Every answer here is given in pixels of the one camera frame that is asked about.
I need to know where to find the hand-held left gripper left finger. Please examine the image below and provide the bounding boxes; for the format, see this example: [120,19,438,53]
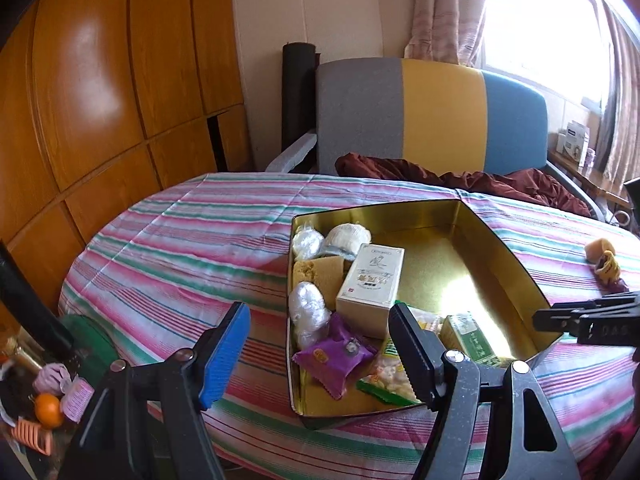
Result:
[57,301,252,480]

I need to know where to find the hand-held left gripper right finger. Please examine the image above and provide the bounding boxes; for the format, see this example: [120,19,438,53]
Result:
[387,301,584,480]

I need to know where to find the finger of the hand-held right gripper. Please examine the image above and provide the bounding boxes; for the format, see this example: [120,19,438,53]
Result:
[550,290,640,313]
[531,309,640,347]

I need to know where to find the green snack packet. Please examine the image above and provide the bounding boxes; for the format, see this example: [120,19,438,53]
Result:
[356,332,426,406]

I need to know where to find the small green box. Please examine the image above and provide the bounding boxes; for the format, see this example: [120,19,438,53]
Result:
[439,311,501,367]

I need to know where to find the cream paper box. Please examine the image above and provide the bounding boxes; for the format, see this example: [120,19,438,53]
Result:
[335,243,406,339]

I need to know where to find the purple snack packet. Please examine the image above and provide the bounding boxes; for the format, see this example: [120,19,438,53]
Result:
[291,312,379,401]

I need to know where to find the gold tin box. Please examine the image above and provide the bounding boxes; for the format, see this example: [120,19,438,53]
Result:
[286,199,564,431]

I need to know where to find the cream round cake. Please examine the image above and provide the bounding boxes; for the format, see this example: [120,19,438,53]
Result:
[320,223,374,262]

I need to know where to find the yellow brown snack packet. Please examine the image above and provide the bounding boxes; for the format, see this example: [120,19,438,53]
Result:
[595,250,629,294]

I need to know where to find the white wrapped ball snack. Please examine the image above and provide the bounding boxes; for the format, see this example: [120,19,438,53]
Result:
[291,225,326,262]
[289,281,334,350]

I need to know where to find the yellow sponge cake piece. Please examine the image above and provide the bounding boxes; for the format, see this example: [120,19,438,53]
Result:
[292,256,347,311]

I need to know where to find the wooden side table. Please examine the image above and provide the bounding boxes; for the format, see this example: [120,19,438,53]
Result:
[547,147,640,233]

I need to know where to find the green plastic stool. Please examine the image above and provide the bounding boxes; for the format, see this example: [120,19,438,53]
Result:
[57,312,119,382]

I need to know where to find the dark red cloth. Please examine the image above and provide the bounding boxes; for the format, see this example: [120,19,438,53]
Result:
[334,151,594,219]

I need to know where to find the pink wrapped sweets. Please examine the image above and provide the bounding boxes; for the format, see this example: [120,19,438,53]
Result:
[60,377,96,424]

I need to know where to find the white carton box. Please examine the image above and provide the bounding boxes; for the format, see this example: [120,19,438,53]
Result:
[556,120,591,166]

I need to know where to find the orange fruit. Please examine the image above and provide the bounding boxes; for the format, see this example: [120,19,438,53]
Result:
[34,392,66,430]

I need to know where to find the beige side curtain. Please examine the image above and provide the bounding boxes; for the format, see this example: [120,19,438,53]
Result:
[595,0,640,196]

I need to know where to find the grey yellow blue armchair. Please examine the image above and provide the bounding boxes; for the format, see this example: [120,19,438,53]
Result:
[265,57,606,221]

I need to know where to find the black rolled mat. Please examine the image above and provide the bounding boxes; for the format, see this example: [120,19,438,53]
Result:
[281,42,321,174]

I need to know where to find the window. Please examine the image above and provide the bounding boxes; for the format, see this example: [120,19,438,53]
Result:
[472,0,616,107]

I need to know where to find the wooden wardrobe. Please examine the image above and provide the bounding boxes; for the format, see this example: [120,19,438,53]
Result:
[0,0,253,311]

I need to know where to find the beige patterned curtain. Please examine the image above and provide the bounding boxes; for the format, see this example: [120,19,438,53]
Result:
[404,0,489,68]

